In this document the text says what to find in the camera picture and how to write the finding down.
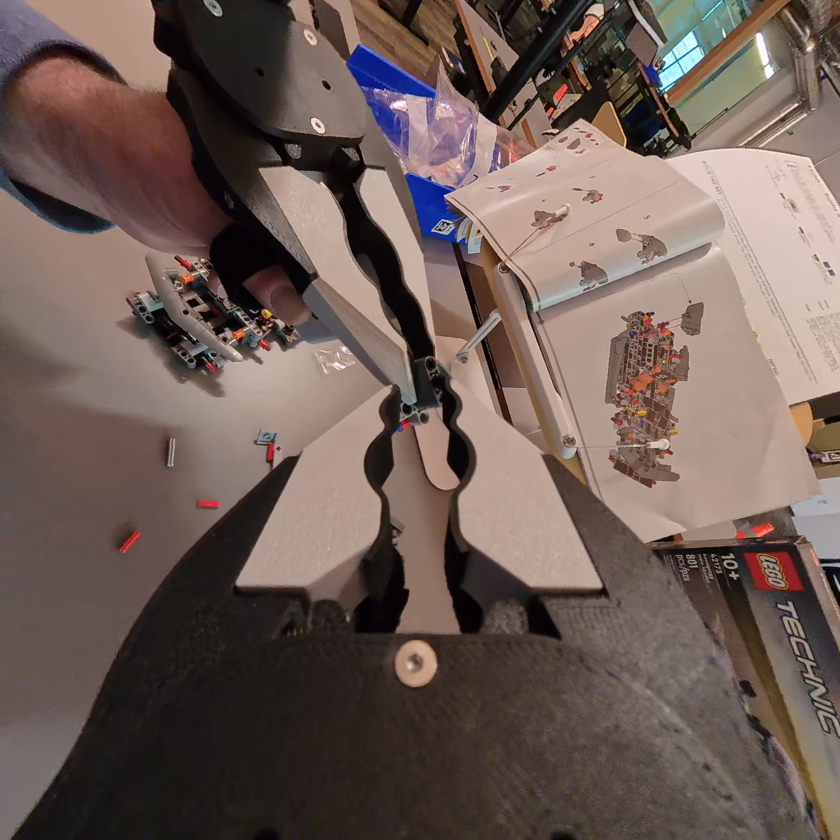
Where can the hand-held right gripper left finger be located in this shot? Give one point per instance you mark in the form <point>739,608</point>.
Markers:
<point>308,518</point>

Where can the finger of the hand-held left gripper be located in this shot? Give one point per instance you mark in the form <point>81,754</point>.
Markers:
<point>308,223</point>
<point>401,229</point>

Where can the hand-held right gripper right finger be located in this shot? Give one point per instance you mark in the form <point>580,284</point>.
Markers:
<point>525,518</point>

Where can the small lego subassembly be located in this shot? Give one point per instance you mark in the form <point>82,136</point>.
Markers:
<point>426,384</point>

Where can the person's left forearm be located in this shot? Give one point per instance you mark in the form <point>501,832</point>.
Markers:
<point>39,39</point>

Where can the red and grey lego piece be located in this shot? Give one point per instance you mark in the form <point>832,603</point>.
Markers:
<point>270,453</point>

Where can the blue-grey square lego tile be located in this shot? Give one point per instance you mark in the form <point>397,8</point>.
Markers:
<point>266,436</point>

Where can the partly built lego car model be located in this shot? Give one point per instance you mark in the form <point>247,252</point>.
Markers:
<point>197,315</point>

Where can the grey lego axle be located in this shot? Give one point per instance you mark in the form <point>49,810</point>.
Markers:
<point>170,451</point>

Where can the lego instruction manual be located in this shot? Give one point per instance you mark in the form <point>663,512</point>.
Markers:
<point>623,328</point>

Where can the black lego set box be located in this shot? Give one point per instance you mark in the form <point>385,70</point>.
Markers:
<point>754,623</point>

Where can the person's left hand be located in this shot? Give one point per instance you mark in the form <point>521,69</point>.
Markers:
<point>118,151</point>

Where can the pile of clear plastic bags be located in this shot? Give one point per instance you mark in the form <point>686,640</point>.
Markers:
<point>433,124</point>

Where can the blue plastic bin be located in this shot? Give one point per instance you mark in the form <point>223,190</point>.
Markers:
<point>394,85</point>

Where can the small empty clear bag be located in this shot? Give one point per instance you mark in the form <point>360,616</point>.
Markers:
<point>336,359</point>

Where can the white book stand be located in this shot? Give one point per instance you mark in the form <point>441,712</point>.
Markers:
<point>531,354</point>

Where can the white printed paper sheet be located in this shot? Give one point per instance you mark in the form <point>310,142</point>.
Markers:
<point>774,262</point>

